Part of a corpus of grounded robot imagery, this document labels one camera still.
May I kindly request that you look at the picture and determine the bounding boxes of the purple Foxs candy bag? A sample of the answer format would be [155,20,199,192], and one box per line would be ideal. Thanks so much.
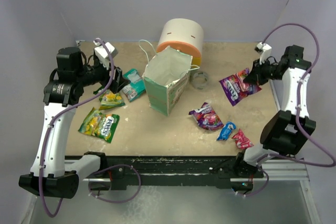
[219,68,262,106]

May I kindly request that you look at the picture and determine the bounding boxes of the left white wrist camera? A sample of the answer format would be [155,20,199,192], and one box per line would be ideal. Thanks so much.
[93,40,118,69]

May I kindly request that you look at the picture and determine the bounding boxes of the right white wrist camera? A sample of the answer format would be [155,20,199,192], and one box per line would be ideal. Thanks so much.
[255,41,272,65]

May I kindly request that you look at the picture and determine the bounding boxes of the green Fresh paper bag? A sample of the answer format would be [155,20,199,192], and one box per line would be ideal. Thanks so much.
[142,46,200,116]

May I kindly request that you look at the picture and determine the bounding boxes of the purple berry candy bag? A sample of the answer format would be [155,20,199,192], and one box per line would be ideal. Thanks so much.
[188,102,224,131]

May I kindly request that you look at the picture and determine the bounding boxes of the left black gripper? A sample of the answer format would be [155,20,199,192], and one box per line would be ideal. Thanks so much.
[76,56,130,93]

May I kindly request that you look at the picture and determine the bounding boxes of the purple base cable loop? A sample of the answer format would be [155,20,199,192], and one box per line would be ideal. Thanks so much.
[88,164,142,204]

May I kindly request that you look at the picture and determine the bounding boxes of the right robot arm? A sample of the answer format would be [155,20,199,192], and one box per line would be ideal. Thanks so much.
[233,42,316,177]

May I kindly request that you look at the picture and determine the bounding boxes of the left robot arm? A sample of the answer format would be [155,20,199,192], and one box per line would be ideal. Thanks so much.
[18,42,121,199]

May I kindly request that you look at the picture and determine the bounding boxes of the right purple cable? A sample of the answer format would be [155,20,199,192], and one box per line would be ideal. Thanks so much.
[261,23,336,167]

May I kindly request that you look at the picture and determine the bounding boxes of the pastel mini drawer cabinet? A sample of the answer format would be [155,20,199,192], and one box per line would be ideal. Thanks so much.
[156,18,204,66]

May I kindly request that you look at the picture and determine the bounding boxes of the large green Foxs bag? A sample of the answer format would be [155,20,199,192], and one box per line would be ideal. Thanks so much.
[78,108,120,143]

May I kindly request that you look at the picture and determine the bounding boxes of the clear tape roll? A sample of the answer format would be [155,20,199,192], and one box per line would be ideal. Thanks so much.
[191,71,209,90]

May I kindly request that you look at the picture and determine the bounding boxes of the green yellow candy bag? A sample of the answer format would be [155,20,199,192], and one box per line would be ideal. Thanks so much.
[99,90,125,110]

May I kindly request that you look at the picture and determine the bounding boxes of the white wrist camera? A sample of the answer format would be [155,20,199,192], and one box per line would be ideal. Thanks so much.
[93,40,118,69]
[255,41,272,65]

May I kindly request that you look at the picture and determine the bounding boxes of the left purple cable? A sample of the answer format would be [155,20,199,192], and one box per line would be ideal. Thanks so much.
[38,37,116,218]

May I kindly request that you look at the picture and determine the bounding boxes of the teal snack packet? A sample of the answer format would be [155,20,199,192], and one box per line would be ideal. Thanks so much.
[122,69,145,102]

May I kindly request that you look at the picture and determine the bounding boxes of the small red snack packet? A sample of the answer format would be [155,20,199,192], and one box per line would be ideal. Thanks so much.
[232,129,254,150]

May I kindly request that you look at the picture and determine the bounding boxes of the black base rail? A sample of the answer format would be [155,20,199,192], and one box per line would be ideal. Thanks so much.
[65,153,266,190]

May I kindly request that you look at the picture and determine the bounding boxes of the small blue snack packet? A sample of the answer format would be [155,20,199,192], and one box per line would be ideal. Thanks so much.
[216,122,236,141]

